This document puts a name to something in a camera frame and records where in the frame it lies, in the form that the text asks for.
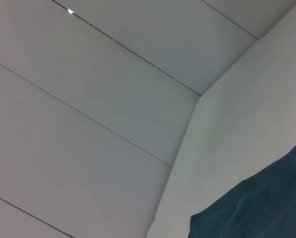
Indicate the teal blue shirt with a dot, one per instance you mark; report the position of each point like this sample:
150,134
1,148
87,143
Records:
256,198

